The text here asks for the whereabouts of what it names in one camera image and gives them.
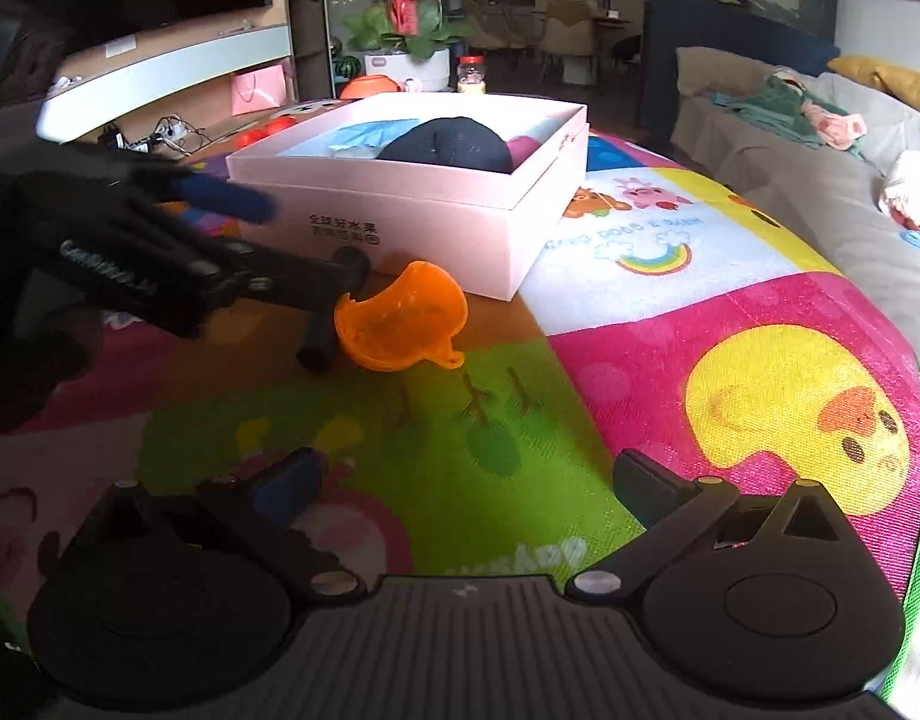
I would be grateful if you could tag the pink flowering potted plant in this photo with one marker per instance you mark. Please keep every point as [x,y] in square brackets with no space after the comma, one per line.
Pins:
[407,15]

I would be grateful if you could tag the small red orange toy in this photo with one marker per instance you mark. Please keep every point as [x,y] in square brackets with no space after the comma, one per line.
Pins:
[268,131]

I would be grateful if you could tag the clear jar with red lid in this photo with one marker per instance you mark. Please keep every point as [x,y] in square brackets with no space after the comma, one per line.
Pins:
[472,76]

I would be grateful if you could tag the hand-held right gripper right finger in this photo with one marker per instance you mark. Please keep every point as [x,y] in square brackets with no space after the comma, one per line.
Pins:
[643,484]

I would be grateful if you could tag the green clothes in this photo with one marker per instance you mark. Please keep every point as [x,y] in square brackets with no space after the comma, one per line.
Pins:
[767,109]

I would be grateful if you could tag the green striped ball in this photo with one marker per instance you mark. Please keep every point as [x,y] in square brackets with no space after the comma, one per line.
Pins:
[347,71]

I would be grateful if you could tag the pale pink cardboard box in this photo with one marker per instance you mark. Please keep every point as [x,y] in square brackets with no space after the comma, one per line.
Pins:
[400,225]

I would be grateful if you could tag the beige dining chair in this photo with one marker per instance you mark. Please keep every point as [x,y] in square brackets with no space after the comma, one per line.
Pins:
[568,41]

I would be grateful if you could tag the yellow pillow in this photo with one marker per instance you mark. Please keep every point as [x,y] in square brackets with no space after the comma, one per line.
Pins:
[895,86]

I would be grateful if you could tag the black knit hat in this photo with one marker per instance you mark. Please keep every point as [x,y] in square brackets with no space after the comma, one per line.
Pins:
[448,146]

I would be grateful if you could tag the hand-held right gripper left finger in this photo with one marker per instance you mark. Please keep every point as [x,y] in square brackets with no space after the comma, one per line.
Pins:
[287,487]

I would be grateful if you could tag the dark blue partition cabinet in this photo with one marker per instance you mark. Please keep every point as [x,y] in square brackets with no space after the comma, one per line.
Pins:
[662,60]

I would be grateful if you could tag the white pink cloth bundle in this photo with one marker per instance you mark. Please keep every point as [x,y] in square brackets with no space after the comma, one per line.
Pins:
[910,191]

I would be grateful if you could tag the wooden white television cabinet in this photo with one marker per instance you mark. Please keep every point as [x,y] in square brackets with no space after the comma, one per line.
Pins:
[205,60]

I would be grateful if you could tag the orange pumpkin bucket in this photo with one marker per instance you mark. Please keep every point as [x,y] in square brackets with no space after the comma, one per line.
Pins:
[370,86]

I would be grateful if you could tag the grey sofa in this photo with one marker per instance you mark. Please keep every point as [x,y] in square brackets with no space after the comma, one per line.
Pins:
[790,180]

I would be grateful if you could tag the colourful cartoon play mat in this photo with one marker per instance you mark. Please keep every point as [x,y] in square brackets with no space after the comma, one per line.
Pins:
[655,360]

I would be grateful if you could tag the pink paper bag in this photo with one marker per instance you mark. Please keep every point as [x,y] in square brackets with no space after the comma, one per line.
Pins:
[259,90]

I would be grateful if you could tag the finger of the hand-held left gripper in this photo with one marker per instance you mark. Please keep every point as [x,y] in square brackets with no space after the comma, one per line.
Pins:
[227,197]
[332,292]

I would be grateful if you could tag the blue plastic bag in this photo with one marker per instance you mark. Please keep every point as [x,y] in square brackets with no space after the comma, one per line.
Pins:
[355,139]

